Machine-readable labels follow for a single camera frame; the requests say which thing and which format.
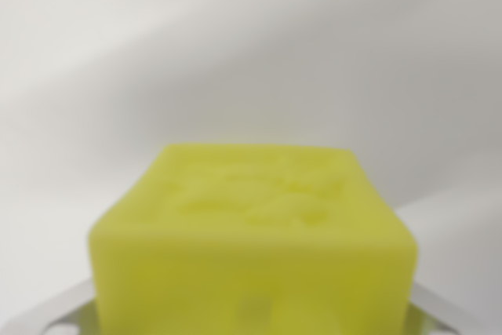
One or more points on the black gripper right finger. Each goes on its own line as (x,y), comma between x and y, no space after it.
(431,315)

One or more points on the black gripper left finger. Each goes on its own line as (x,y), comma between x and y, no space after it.
(59,311)

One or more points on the yellow cube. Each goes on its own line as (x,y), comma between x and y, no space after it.
(251,248)

